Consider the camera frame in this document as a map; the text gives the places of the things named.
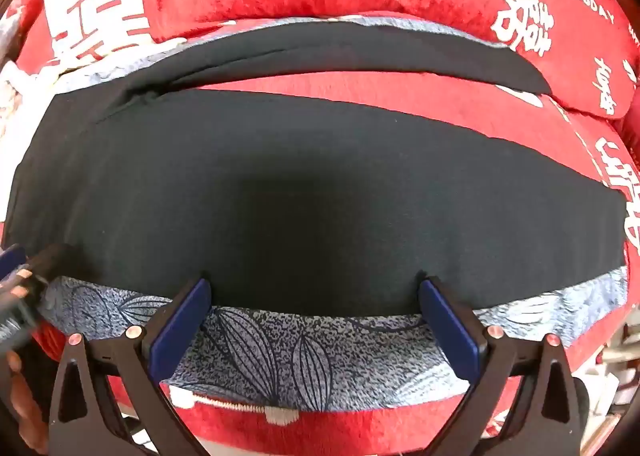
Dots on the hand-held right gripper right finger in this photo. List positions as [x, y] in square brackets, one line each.
[447, 331]

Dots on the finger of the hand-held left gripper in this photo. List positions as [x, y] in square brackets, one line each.
[11, 261]
[47, 261]

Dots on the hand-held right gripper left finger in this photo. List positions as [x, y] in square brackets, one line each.
[182, 323]

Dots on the person's left hand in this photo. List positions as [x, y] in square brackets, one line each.
[27, 411]

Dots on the blue-grey leaf patterned sheet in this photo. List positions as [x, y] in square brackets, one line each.
[300, 356]

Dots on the white patterned cloth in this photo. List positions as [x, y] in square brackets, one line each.
[20, 101]

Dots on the red printed blanket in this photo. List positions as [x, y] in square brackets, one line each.
[400, 96]

